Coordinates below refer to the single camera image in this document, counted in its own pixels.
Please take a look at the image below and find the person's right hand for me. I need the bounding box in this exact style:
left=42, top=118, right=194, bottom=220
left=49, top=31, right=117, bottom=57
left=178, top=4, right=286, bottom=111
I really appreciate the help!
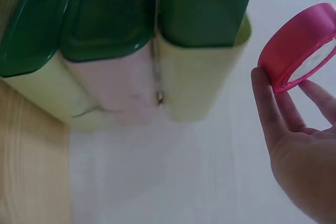
left=250, top=66, right=336, bottom=224

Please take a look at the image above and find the pink ribbon roll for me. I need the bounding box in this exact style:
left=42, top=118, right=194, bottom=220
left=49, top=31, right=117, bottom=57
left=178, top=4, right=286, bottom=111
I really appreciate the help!
left=257, top=3, right=336, bottom=95

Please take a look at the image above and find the yellow container with green lid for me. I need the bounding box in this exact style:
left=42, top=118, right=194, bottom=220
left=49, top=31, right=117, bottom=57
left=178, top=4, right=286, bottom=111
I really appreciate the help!
left=155, top=0, right=259, bottom=125
left=0, top=0, right=93, bottom=124

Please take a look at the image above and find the white cloth mat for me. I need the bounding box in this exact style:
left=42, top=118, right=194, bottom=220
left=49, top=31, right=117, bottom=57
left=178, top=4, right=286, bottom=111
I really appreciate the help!
left=68, top=0, right=336, bottom=224

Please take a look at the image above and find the pink container with green lid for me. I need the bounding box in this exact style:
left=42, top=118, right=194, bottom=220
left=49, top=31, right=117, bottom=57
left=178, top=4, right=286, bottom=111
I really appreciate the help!
left=59, top=0, right=156, bottom=126

